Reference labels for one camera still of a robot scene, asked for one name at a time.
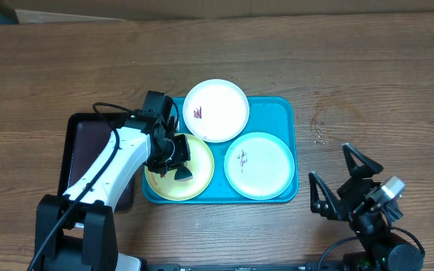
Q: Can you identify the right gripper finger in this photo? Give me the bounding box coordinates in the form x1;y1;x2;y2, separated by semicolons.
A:
342;143;384;180
309;171;342;221

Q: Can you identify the green and pink sponge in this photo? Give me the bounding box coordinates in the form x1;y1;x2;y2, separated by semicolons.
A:
174;166;193;181

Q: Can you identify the yellow-green plate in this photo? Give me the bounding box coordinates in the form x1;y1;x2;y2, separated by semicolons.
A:
142;134;215;202

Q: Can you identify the white plate with red stain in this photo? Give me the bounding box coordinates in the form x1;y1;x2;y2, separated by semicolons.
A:
182;79;250;143

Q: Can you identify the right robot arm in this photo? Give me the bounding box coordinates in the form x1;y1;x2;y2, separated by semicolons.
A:
307;143;426;271

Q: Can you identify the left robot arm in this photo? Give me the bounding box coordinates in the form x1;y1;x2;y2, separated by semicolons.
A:
28;91;192;270

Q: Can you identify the black rectangular water tray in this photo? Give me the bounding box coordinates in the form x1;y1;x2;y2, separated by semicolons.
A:
57;113;148;212

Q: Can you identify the teal plastic serving tray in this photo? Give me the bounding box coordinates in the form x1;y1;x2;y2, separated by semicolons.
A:
155;96;299;204

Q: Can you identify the light blue plate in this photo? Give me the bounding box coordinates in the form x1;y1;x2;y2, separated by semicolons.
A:
224;132;296;201

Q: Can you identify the cardboard box at back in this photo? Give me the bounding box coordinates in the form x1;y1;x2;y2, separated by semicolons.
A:
8;0;434;20

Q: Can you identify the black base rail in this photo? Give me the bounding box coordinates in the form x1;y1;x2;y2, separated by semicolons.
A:
141;261;351;271

